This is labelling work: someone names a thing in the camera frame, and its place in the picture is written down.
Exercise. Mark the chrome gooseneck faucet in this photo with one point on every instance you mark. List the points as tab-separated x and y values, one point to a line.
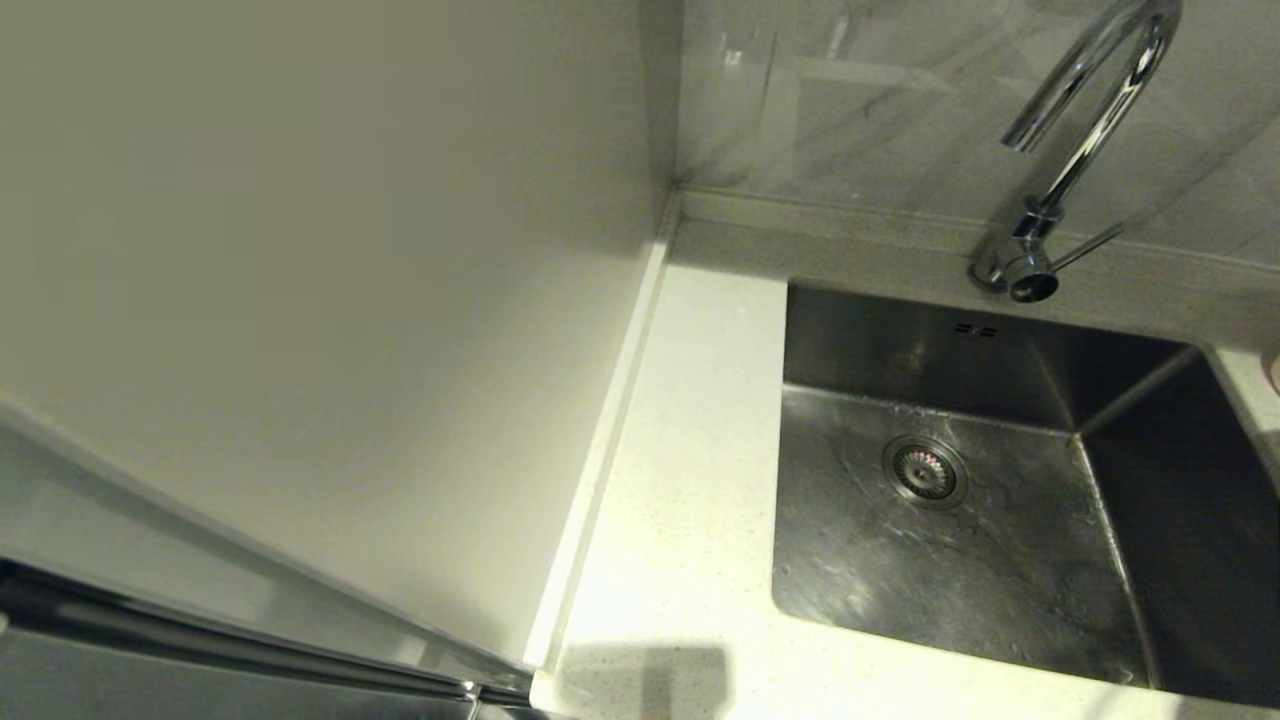
1020	265

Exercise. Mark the round metal drain strainer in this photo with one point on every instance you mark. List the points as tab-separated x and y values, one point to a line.
925	471

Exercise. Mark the white cabinet side panel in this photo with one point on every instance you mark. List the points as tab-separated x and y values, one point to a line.
300	250

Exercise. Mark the stainless steel sink basin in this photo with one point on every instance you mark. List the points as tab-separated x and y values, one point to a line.
950	570

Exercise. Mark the white countertop edge strip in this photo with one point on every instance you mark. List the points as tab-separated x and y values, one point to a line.
603	450

